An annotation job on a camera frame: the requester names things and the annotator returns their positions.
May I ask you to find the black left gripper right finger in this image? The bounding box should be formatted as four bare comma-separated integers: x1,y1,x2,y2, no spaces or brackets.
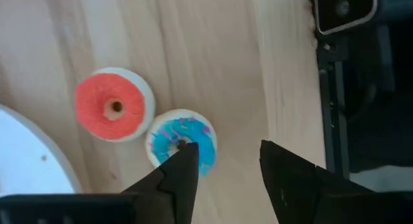
259,139,374,224

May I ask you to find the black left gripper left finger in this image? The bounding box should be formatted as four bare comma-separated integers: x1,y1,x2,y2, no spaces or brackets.
122,141,199,224

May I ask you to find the small blue sprinkled donut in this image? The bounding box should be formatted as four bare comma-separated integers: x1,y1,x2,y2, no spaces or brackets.
145,108,217,178

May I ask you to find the small red sugar donut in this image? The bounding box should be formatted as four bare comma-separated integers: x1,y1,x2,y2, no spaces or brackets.
74,67,156,143

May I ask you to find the white round plate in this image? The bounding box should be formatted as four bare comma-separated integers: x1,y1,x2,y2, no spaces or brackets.
0,103,82,196

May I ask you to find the black aluminium table frame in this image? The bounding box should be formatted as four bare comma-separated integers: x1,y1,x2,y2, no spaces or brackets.
314,23,352,179

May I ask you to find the silver-rimmed black camera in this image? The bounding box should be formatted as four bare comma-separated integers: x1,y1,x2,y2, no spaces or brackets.
313,0,379,36

